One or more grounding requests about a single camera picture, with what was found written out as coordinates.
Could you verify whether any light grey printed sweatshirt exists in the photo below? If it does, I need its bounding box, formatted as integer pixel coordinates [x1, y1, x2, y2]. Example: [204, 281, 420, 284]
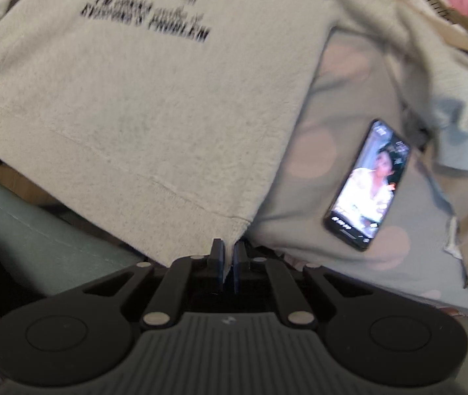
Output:
[0, 0, 468, 251]

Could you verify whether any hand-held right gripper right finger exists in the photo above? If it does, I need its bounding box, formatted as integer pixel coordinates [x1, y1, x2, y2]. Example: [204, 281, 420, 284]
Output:
[233, 241, 387, 330]

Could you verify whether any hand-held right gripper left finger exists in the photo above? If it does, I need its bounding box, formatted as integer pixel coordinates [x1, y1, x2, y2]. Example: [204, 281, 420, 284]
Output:
[53, 238, 226, 331]

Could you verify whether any pale green padded cushion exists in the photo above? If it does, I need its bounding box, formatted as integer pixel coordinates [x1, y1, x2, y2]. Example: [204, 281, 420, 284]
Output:
[0, 169, 148, 297]

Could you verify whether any grey pink polka dot bedspread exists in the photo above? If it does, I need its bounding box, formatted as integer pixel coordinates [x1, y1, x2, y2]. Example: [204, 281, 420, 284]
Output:
[254, 29, 468, 317]

